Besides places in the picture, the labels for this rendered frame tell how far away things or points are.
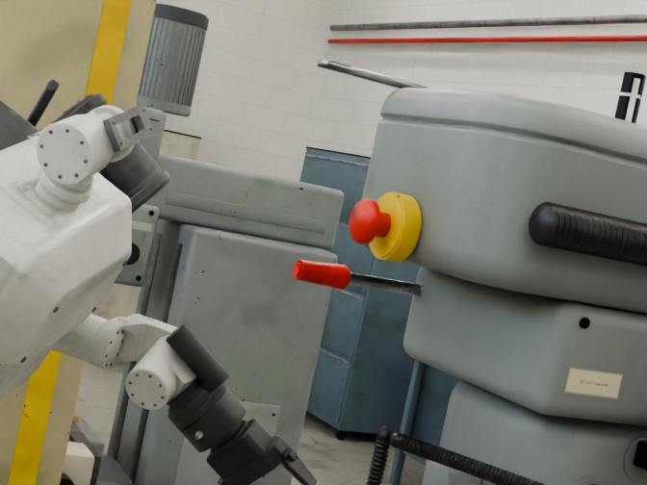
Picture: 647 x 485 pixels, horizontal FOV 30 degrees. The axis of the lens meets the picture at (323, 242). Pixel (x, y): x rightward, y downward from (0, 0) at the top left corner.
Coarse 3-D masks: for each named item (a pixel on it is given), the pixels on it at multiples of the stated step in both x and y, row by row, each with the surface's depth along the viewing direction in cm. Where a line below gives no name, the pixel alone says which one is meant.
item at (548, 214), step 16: (544, 208) 95; (560, 208) 94; (544, 224) 94; (560, 224) 94; (576, 224) 94; (592, 224) 95; (608, 224) 96; (624, 224) 97; (640, 224) 99; (544, 240) 94; (560, 240) 94; (576, 240) 95; (592, 240) 96; (608, 240) 96; (624, 240) 97; (640, 240) 98; (608, 256) 97; (624, 256) 98; (640, 256) 98
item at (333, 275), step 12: (300, 264) 114; (312, 264) 114; (324, 264) 115; (336, 264) 116; (300, 276) 113; (312, 276) 114; (324, 276) 114; (336, 276) 115; (348, 276) 115; (360, 276) 116; (372, 276) 117; (336, 288) 116; (372, 288) 118; (384, 288) 118; (396, 288) 118; (408, 288) 119; (420, 288) 120
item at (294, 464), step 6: (294, 450) 167; (288, 456) 166; (294, 456) 167; (282, 462) 166; (288, 462) 166; (294, 462) 167; (300, 462) 168; (288, 468) 166; (294, 468) 166; (300, 468) 168; (306, 468) 168; (294, 474) 166; (300, 474) 167; (306, 474) 168; (300, 480) 167; (306, 480) 167; (312, 480) 168
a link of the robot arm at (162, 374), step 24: (168, 336) 165; (192, 336) 164; (144, 360) 163; (168, 360) 164; (192, 360) 163; (216, 360) 165; (144, 384) 162; (168, 384) 161; (192, 384) 165; (216, 384) 164; (144, 408) 163; (168, 408) 168; (192, 408) 164
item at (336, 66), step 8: (320, 64) 112; (328, 64) 111; (336, 64) 112; (344, 64) 112; (344, 72) 113; (352, 72) 113; (360, 72) 113; (368, 72) 113; (376, 80) 114; (384, 80) 114; (392, 80) 115; (400, 80) 115; (400, 88) 117; (424, 88) 117; (432, 88) 118
